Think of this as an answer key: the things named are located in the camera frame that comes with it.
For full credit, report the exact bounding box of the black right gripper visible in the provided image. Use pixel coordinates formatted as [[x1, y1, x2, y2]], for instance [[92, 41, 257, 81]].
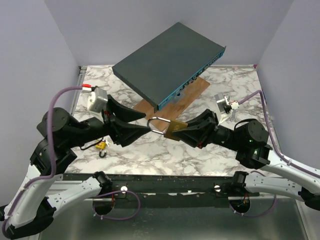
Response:
[[170, 108, 242, 152]]

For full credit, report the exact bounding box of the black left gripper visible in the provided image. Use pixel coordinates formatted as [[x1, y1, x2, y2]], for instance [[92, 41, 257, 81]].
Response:
[[66, 94, 153, 148]]

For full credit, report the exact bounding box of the large brass padlock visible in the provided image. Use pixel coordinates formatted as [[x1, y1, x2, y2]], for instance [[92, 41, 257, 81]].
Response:
[[146, 116, 188, 141]]

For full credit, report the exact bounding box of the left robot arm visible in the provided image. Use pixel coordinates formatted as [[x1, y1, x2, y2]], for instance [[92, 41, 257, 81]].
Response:
[[0, 95, 150, 240]]

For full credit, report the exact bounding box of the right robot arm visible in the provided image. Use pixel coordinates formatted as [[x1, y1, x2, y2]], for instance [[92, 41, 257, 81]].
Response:
[[171, 109, 320, 210]]

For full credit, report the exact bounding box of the yellow padlock with black shackle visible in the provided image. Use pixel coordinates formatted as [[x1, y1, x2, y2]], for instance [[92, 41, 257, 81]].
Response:
[[95, 140, 108, 158]]

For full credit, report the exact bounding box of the wooden board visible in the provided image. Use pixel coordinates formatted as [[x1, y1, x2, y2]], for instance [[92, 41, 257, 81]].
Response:
[[133, 77, 210, 120]]

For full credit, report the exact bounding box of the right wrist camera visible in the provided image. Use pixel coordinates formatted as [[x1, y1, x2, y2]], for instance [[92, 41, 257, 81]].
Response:
[[214, 93, 239, 125]]

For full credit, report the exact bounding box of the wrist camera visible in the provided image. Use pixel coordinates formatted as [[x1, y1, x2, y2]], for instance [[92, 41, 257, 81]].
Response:
[[214, 93, 239, 125], [87, 87, 108, 113]]

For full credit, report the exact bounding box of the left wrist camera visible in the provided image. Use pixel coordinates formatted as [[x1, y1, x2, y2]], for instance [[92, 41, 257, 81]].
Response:
[[87, 87, 108, 113]]

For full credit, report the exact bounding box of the dark network switch box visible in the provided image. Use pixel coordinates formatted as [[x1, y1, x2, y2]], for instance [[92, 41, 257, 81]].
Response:
[[112, 22, 226, 111]]

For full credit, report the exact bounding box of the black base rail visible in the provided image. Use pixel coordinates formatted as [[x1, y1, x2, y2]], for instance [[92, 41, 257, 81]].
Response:
[[59, 173, 261, 210]]

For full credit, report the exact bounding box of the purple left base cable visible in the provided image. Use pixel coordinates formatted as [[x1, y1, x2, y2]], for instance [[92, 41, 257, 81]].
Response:
[[92, 189, 141, 221]]

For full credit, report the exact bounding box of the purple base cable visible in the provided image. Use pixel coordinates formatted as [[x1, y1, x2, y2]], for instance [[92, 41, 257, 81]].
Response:
[[92, 189, 141, 221], [228, 192, 277, 218]]

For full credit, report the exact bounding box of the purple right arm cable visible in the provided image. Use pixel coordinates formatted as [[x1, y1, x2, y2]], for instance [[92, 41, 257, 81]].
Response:
[[237, 89, 320, 175]]

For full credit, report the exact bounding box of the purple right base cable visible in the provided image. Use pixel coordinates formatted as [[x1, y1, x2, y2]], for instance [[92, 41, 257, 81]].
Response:
[[228, 192, 277, 218]]

